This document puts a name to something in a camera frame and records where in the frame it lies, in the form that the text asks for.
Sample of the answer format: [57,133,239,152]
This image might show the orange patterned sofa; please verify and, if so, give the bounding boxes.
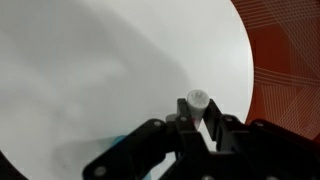
[230,0,320,141]

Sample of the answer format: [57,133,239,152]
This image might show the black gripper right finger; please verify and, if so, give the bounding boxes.
[202,98,320,180]

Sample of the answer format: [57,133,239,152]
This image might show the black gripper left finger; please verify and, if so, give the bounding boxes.
[82,98,211,180]

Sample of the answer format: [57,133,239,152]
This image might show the white marker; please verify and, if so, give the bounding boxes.
[185,89,211,131]

